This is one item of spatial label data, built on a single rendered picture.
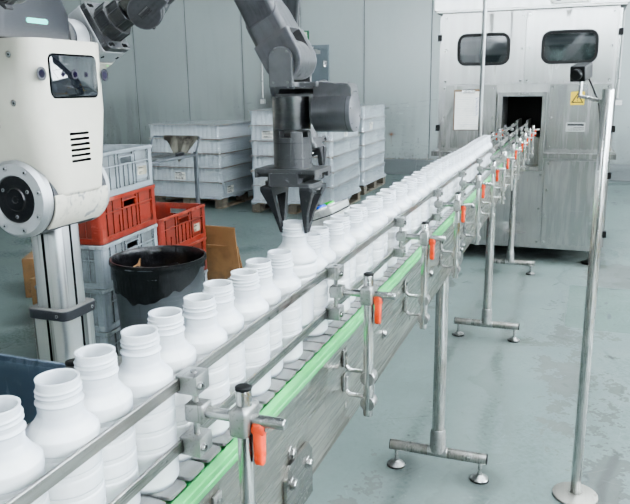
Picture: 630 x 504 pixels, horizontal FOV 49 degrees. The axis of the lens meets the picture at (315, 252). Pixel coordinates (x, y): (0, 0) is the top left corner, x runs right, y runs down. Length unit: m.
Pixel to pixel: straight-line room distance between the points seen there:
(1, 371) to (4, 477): 0.78
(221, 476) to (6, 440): 0.29
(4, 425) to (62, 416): 0.06
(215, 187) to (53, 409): 7.85
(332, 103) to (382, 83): 10.62
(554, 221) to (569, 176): 0.37
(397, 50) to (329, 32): 1.19
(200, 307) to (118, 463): 0.20
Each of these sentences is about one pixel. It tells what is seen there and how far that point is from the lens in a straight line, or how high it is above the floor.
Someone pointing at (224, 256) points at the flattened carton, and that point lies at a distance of 4.72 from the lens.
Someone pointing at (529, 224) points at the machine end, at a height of 0.31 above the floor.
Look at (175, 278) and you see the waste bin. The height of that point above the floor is 0.58.
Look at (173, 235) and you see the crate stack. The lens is 4.29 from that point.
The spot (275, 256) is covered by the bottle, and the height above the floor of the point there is 1.16.
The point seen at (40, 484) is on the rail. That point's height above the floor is 1.11.
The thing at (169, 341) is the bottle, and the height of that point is 1.14.
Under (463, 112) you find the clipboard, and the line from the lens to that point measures 5.76.
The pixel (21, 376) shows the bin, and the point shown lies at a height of 0.91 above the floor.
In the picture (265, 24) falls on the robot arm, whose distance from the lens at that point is 1.02.
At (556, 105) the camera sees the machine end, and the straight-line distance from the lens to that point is 5.71.
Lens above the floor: 1.39
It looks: 13 degrees down
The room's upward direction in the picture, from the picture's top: 1 degrees counter-clockwise
